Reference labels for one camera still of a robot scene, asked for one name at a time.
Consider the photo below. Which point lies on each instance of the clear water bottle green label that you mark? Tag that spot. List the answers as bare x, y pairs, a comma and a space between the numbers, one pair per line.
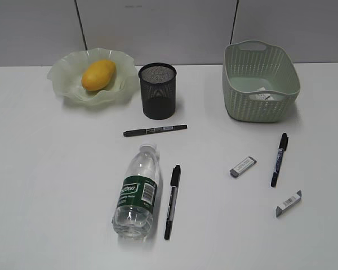
133, 216

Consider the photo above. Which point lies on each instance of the yellow mango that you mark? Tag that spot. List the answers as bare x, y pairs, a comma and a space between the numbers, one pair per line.
98, 75

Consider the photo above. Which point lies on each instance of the white waste paper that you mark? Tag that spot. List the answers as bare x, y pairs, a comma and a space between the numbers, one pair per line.
261, 95

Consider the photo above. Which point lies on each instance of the black marker pen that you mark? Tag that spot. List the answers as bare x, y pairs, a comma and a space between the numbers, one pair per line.
175, 179
141, 132
281, 149

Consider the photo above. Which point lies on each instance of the black mesh pen holder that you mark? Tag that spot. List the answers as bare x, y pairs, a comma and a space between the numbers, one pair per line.
158, 90

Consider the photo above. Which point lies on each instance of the grey white eraser upper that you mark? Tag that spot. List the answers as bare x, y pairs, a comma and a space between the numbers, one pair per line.
243, 166

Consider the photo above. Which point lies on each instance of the pale green plastic basket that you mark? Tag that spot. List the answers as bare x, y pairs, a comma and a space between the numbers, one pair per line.
250, 65

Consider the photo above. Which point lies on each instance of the pale green wavy glass plate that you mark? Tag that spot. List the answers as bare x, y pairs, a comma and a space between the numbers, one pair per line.
66, 77

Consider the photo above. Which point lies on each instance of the grey white eraser barcode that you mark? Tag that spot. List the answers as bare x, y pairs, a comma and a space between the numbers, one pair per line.
288, 204

